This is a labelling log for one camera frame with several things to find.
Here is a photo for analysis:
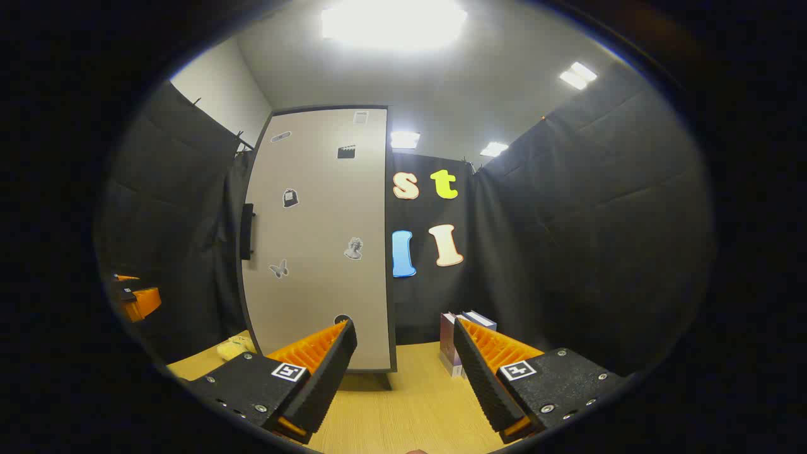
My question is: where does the white cabinet door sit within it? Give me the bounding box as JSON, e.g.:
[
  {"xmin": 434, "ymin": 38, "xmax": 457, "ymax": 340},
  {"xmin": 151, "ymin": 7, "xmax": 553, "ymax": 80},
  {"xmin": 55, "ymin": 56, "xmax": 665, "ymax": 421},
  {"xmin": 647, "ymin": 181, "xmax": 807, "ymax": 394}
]
[{"xmin": 241, "ymin": 107, "xmax": 389, "ymax": 373}]

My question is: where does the blue spine book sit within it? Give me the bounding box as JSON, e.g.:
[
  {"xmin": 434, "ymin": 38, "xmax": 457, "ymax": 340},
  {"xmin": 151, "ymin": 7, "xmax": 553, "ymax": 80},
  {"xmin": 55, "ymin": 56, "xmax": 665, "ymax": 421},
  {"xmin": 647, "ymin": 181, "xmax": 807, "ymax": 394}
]
[{"xmin": 461, "ymin": 310, "xmax": 498, "ymax": 332}]

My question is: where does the large square ceiling light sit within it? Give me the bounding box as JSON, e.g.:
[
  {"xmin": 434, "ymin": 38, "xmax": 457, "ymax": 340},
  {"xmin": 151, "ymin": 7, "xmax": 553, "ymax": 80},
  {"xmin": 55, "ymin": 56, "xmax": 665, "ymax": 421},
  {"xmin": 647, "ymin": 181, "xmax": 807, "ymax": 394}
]
[{"xmin": 320, "ymin": 0, "xmax": 468, "ymax": 52}]

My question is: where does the black cabinet door handle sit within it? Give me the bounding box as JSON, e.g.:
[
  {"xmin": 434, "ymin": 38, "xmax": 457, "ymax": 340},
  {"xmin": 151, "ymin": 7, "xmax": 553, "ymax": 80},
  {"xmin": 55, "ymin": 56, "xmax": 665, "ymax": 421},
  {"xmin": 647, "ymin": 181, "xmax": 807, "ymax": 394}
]
[{"xmin": 239, "ymin": 203, "xmax": 255, "ymax": 261}]

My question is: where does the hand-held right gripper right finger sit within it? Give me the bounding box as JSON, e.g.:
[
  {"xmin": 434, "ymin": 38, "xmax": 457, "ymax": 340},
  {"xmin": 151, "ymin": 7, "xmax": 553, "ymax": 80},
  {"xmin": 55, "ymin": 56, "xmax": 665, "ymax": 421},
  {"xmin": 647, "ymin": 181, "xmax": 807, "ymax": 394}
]
[{"xmin": 453, "ymin": 315, "xmax": 631, "ymax": 444}]

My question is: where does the grey cabinet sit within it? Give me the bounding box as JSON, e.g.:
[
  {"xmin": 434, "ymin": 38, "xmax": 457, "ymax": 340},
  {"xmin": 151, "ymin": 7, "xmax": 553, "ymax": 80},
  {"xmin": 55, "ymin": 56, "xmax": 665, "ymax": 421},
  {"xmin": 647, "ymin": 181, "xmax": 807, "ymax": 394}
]
[{"xmin": 383, "ymin": 106, "xmax": 398, "ymax": 390}]

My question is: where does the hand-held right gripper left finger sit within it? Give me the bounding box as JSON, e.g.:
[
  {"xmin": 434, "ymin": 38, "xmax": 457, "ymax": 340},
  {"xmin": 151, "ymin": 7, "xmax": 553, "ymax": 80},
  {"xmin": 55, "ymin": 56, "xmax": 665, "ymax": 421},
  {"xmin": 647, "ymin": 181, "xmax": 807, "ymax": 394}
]
[{"xmin": 186, "ymin": 318, "xmax": 358, "ymax": 445}]

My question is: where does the black backdrop cloth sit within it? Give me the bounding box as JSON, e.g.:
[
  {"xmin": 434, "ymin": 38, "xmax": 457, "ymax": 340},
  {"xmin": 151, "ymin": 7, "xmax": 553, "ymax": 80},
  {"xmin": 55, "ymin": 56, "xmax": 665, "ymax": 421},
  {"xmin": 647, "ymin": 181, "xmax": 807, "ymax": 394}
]
[{"xmin": 95, "ymin": 63, "xmax": 716, "ymax": 379}]

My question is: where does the yellow plush toy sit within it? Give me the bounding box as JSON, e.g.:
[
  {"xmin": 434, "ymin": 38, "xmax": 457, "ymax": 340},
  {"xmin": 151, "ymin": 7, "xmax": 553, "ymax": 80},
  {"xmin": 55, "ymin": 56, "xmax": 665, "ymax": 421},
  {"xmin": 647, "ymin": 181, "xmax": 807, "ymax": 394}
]
[{"xmin": 217, "ymin": 337, "xmax": 257, "ymax": 361}]

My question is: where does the double tube ceiling light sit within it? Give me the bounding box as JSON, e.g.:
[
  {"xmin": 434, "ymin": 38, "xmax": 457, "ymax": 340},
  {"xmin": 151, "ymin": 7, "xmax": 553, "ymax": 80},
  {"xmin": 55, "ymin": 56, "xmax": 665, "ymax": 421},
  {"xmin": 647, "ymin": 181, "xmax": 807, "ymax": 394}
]
[{"xmin": 559, "ymin": 61, "xmax": 598, "ymax": 91}]

